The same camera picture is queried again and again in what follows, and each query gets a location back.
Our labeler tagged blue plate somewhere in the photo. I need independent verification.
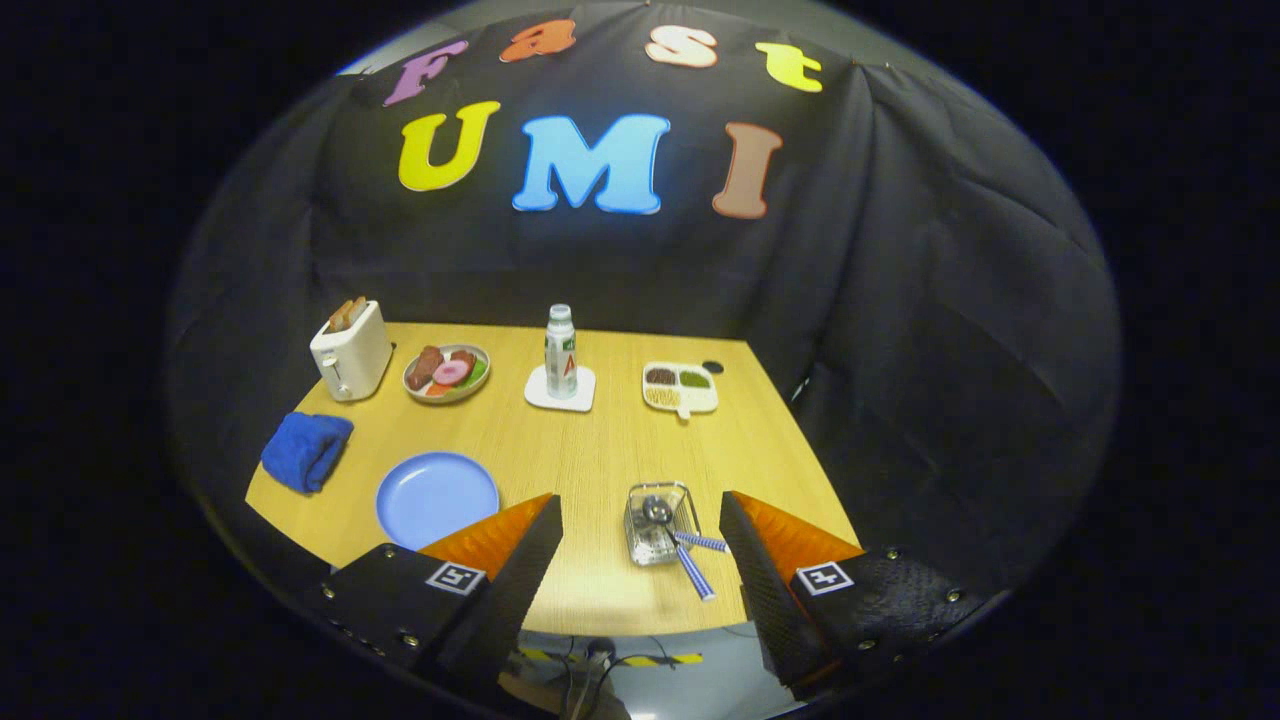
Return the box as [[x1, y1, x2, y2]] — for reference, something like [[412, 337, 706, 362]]
[[376, 452, 500, 551]]

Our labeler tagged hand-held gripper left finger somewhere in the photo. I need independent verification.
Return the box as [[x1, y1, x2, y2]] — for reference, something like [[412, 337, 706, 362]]
[[318, 493, 566, 691]]

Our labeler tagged metal wire cutlery basket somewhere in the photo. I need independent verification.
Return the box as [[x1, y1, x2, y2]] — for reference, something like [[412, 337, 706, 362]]
[[624, 482, 702, 568]]

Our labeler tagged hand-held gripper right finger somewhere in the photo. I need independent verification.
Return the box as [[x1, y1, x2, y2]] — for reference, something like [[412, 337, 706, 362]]
[[718, 490, 991, 701]]

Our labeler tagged white toaster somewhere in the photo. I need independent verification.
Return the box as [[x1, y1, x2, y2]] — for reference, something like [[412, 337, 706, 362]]
[[309, 300, 394, 403]]

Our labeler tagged white divided dish with beans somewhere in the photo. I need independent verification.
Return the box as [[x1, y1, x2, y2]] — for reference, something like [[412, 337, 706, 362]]
[[642, 361, 720, 420]]

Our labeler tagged spoon with blue checked handle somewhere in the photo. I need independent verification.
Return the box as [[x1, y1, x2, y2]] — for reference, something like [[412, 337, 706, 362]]
[[643, 495, 718, 602]]

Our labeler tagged beige food plate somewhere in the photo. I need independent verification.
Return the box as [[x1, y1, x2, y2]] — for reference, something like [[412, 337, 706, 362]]
[[402, 344, 492, 405]]

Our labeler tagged white square coaster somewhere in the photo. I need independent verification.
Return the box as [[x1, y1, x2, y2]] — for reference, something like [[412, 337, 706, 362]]
[[524, 364, 597, 413]]

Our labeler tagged white drink bottle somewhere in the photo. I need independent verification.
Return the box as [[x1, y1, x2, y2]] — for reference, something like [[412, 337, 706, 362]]
[[544, 304, 579, 400]]

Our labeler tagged yellow black floor tape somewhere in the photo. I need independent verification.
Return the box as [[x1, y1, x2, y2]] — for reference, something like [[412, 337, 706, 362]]
[[520, 648, 706, 669]]

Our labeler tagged folded blue towel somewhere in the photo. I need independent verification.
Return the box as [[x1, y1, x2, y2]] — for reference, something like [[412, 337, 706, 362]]
[[261, 412, 355, 495]]

